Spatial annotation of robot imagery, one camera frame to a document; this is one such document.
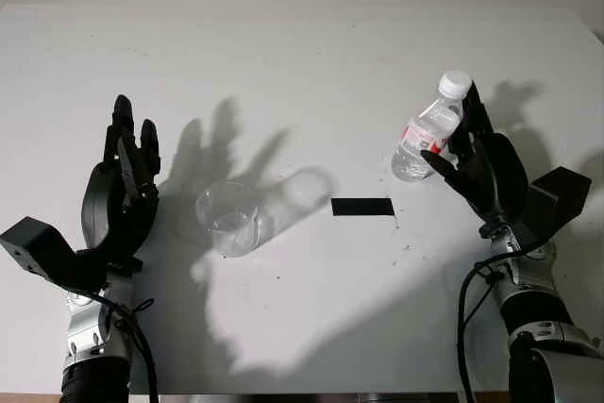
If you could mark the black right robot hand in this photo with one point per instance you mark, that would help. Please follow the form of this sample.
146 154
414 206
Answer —
505 176

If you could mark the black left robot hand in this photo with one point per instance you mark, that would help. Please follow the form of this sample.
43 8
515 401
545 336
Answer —
108 205

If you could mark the clear water bottle red label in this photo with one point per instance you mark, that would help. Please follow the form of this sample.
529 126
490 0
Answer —
424 139

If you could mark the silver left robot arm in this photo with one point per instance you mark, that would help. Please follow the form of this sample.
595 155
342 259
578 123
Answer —
89 327

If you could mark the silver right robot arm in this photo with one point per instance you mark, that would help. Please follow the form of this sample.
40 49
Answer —
542 318

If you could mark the clear plastic cup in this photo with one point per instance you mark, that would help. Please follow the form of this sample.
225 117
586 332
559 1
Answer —
231 219

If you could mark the black tape rectangle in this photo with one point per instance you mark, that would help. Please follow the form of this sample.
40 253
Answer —
363 207

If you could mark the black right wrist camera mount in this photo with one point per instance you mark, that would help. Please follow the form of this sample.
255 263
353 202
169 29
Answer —
557 195

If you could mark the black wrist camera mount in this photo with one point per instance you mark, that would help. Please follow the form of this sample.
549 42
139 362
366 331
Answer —
557 195
33 242

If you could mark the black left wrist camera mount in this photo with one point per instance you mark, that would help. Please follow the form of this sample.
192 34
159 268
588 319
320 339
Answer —
33 242

